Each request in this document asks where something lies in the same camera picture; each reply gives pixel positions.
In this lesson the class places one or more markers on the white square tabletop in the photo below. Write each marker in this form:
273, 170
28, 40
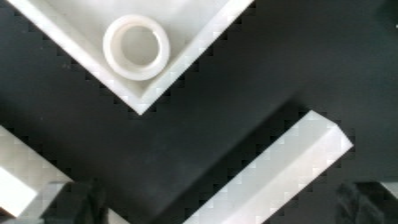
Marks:
134, 38

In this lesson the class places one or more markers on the white U-shaped fence wall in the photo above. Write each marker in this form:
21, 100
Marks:
252, 197

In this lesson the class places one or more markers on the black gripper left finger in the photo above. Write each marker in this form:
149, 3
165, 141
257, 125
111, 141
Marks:
79, 205

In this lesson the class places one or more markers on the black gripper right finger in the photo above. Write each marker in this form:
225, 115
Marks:
367, 203

